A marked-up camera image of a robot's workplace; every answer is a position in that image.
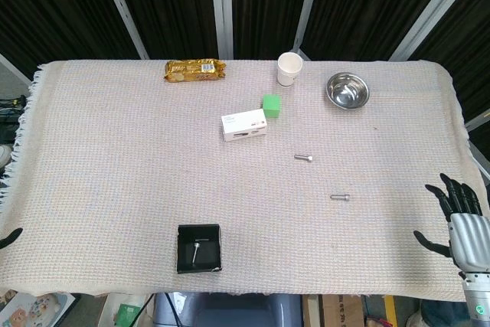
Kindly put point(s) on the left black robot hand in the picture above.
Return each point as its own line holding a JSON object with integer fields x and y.
{"x": 9, "y": 238}

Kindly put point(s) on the black cardboard box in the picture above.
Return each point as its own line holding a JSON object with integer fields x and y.
{"x": 208, "y": 256}

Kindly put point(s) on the white paper cup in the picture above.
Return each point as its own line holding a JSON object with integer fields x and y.
{"x": 287, "y": 76}

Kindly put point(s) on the metal bolt in box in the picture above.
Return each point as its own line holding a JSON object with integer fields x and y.
{"x": 195, "y": 253}

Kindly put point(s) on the grey metal frame post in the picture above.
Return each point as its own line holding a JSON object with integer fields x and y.
{"x": 432, "y": 9}
{"x": 222, "y": 9}
{"x": 308, "y": 9}
{"x": 122, "y": 9}

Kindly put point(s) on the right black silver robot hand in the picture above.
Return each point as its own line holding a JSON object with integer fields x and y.
{"x": 469, "y": 239}

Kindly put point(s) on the brown cardboard carton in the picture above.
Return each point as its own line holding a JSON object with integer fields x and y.
{"x": 333, "y": 311}

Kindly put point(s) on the green cube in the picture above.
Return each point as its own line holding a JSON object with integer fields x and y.
{"x": 272, "y": 106}

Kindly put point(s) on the metal screw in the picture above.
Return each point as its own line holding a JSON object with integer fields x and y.
{"x": 340, "y": 197}
{"x": 303, "y": 157}

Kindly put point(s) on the green packet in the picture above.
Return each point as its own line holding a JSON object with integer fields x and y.
{"x": 129, "y": 315}

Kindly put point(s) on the white stapler box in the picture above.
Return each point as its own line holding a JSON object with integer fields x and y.
{"x": 245, "y": 126}

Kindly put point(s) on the gold cookie package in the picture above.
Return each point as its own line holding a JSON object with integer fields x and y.
{"x": 195, "y": 69}

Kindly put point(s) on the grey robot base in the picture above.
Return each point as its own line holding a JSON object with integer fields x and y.
{"x": 237, "y": 311}

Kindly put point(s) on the stainless steel bowl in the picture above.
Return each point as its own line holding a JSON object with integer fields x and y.
{"x": 347, "y": 91}

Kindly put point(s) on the illustrated children's picture box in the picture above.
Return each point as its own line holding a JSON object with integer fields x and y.
{"x": 34, "y": 309}

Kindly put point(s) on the beige woven tablecloth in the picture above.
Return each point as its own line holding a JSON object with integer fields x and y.
{"x": 115, "y": 170}

